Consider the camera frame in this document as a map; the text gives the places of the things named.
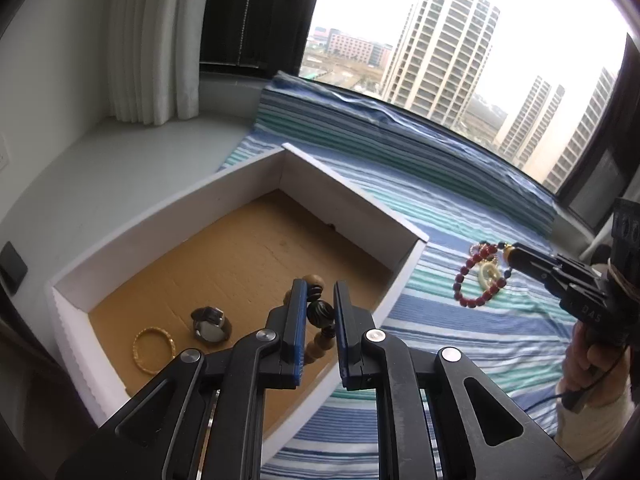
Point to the low brick building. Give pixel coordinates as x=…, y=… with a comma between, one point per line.
x=355, y=49

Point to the white box with cardboard bottom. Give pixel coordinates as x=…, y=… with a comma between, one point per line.
x=225, y=260

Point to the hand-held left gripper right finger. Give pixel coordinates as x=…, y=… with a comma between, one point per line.
x=341, y=330

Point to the gold bangle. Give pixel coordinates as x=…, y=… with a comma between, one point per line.
x=136, y=351

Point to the dark window blind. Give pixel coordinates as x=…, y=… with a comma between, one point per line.
x=260, y=15
x=600, y=180

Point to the person's right forearm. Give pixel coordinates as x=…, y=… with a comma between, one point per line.
x=600, y=432

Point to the white curtain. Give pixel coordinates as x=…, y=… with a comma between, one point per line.
x=150, y=35

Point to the striped pillow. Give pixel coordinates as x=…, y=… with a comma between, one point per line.
x=375, y=140

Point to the black wrist watch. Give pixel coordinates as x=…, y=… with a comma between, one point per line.
x=210, y=330

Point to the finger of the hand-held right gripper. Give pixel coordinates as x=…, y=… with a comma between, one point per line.
x=545, y=259
x=542, y=277

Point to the dark wall switch plate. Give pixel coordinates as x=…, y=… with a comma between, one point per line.
x=11, y=267

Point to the tall beige tower building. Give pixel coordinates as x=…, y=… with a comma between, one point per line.
x=440, y=50

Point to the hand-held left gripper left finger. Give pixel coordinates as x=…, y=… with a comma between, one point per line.
x=299, y=320

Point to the person's right hand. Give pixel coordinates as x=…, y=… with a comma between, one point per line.
x=580, y=362

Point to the slim beige tower building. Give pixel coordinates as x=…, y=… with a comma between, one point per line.
x=580, y=135
x=530, y=120

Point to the white jade bangle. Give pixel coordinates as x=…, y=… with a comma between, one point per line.
x=484, y=275

